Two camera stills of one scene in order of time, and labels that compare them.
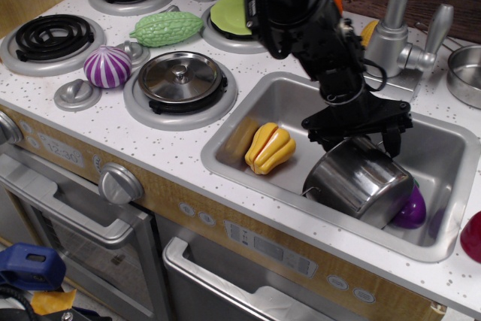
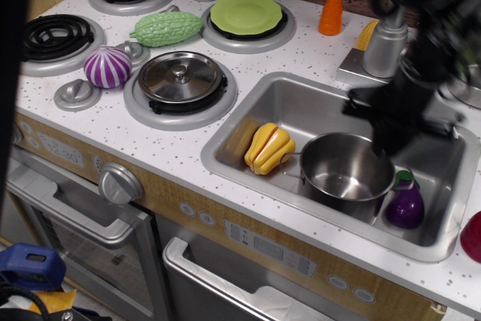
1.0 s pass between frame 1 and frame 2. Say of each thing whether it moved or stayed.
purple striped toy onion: stayed
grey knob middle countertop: stayed
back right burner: stayed
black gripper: moved
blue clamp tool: stayed
